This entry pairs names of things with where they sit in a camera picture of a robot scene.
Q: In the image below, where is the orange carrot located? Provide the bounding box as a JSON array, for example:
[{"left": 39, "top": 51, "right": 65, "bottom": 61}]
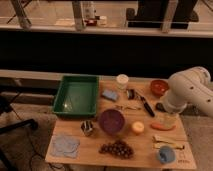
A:
[{"left": 150, "top": 123, "right": 176, "bottom": 131}]

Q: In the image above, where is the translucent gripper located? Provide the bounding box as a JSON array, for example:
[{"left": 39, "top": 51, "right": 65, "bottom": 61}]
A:
[{"left": 158, "top": 113, "right": 176, "bottom": 128}]

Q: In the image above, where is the yellow red apple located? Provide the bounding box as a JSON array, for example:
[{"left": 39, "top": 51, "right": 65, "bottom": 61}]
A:
[{"left": 131, "top": 121, "right": 145, "bottom": 135}]

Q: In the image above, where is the green plastic tray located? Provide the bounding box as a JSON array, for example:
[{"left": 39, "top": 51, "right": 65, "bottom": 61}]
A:
[{"left": 53, "top": 76, "right": 99, "bottom": 118}]

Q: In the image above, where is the purple bowl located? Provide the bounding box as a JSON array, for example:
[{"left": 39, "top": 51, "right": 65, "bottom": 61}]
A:
[{"left": 98, "top": 109, "right": 125, "bottom": 135}]

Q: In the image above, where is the white cup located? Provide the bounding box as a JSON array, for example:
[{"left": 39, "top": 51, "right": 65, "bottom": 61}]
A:
[{"left": 116, "top": 74, "right": 129, "bottom": 90}]

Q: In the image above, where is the small metal utensil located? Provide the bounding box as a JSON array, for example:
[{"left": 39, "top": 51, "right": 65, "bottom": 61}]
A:
[{"left": 115, "top": 105, "right": 141, "bottom": 110}]

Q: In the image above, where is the orange red bowl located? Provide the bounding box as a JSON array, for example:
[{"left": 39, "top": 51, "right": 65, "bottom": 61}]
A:
[{"left": 150, "top": 79, "right": 169, "bottom": 97}]

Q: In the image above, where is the blue sponge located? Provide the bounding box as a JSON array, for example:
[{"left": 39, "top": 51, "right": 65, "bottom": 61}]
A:
[{"left": 102, "top": 89, "right": 118, "bottom": 101}]

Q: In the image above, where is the bunch of dark grapes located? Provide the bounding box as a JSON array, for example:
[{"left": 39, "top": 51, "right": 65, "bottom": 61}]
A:
[{"left": 99, "top": 140, "right": 134, "bottom": 159}]

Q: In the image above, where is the light blue cloth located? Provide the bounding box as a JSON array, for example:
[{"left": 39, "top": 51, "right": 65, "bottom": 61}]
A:
[{"left": 51, "top": 135, "right": 80, "bottom": 158}]

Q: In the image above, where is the small metal can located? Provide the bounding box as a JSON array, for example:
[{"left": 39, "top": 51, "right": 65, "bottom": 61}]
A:
[{"left": 126, "top": 89, "right": 135, "bottom": 100}]

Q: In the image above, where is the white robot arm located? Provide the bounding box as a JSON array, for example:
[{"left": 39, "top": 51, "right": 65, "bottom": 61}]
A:
[{"left": 159, "top": 67, "right": 213, "bottom": 129}]

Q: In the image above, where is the blue round object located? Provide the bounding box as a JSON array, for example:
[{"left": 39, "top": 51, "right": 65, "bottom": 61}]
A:
[{"left": 157, "top": 146, "right": 176, "bottom": 164}]

